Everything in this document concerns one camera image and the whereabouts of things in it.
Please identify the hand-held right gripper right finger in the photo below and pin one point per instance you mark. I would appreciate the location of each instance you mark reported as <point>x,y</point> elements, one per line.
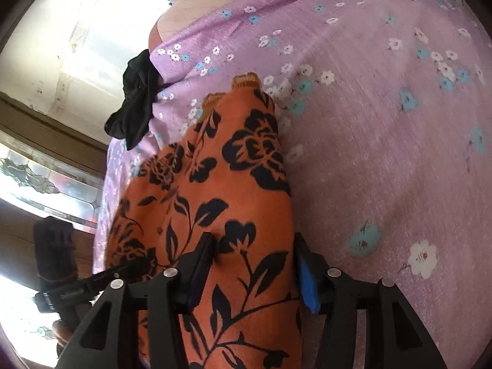
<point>309,282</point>

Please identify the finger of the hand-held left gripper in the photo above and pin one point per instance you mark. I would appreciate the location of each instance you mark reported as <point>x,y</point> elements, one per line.
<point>123,270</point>

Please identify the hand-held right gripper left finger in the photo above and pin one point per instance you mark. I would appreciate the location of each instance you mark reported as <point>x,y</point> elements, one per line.
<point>200,273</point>

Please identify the orange black floral garment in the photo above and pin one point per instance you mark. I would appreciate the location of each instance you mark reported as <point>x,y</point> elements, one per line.
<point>230,207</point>

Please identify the person's left hand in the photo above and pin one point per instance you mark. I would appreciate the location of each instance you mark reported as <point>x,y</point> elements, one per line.
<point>61,330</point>

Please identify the wooden door with glass panel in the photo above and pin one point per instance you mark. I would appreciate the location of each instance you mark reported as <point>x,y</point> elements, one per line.
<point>46,176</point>

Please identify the black cloth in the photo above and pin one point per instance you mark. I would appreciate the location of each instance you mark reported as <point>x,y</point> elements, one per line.
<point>136,100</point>

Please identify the purple floral bedsheet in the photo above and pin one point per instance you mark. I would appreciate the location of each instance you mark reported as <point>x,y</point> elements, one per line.
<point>376,123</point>

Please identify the pink beige mattress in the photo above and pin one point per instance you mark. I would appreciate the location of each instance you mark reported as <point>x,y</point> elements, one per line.
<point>192,19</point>

